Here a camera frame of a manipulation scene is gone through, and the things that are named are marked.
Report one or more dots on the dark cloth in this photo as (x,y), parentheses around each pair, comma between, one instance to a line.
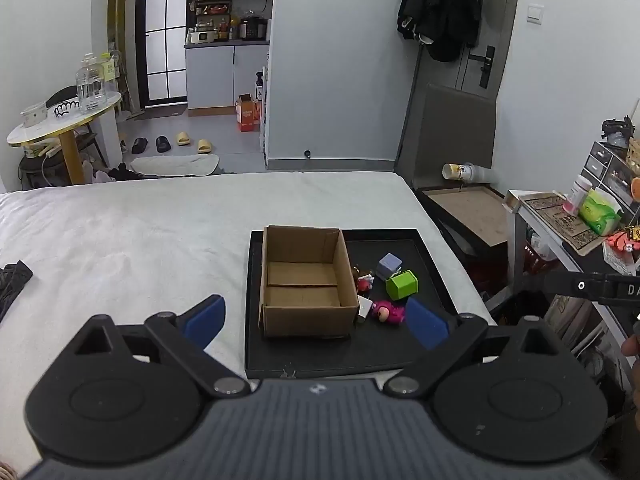
(12,285)

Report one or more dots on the brown cardboard box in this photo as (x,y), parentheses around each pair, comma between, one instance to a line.
(300,280)

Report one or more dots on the small red figure toy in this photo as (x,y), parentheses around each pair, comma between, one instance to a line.
(364,280)

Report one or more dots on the black framed glass door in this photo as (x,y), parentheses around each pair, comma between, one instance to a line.
(162,30)

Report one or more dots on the grey kitchen cabinet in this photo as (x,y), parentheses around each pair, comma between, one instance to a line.
(220,75)

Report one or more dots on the grey drawer organizer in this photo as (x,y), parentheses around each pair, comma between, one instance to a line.
(607,167)

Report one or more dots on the white floor mat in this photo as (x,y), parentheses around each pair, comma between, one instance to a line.
(175,165)

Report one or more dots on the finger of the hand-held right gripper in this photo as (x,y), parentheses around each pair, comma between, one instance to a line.
(565,285)

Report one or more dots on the white light switch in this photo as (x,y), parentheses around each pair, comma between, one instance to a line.
(536,13)

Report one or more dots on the black side table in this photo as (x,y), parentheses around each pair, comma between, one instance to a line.
(465,210)

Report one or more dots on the grey door mat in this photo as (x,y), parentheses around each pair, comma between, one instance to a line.
(162,111)

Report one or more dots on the white microwave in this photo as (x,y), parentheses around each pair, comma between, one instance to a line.
(202,37)

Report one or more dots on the white desk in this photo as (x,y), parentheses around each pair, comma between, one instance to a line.
(555,250)

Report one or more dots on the round white table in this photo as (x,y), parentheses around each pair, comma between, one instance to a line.
(55,127)

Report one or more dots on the black model figure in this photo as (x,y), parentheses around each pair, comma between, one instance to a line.
(619,130)

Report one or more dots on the spray bottle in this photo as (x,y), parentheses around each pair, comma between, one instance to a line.
(259,87)

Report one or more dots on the black jacket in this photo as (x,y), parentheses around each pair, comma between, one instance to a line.
(440,5)

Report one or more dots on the person's right hand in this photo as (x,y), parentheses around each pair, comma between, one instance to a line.
(631,346)

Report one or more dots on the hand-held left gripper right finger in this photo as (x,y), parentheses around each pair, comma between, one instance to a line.
(425,325)

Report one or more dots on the white yellow bottle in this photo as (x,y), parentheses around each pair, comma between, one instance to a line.
(457,171)

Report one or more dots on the yellow slipper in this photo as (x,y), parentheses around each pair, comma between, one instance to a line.
(183,138)
(204,146)

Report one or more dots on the black door lock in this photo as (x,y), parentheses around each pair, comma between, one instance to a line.
(485,67)

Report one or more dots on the large glass jar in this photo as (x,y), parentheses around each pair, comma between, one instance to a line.
(90,92)
(99,67)

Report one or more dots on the black tray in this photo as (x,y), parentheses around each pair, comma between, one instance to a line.
(390,345)

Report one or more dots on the black slipper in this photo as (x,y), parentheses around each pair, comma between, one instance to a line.
(163,144)
(139,145)

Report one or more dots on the pink figure toy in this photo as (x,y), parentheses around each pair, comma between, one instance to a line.
(387,311)

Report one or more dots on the red basket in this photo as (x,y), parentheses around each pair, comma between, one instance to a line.
(540,260)

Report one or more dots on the white charger plug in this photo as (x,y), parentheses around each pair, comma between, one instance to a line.
(363,308)

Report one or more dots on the black rice cooker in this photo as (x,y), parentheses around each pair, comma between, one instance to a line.
(251,28)

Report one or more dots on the grey padded panel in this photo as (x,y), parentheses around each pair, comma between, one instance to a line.
(450,130)

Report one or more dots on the patterned desk mat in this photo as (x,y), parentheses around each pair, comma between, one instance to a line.
(560,220)

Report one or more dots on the green cube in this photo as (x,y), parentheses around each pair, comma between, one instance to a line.
(402,285)

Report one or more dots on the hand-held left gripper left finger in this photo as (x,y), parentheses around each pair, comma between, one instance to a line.
(205,317)

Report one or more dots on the pink white bottle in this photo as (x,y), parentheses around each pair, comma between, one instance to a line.
(576,197)

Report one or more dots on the clear glass container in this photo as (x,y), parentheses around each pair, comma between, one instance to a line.
(34,115)

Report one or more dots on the black hair claw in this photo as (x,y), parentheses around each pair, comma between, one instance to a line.
(66,109)

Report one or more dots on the green tissue pack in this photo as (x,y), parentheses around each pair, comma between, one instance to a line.
(600,212)

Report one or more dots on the purple cube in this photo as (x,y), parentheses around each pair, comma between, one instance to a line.
(389,265)

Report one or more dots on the orange cardboard box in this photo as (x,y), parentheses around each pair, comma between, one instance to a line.
(246,116)

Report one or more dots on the orange snack packet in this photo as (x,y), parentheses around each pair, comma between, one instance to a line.
(624,242)

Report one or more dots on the grey door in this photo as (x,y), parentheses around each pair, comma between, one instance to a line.
(495,20)

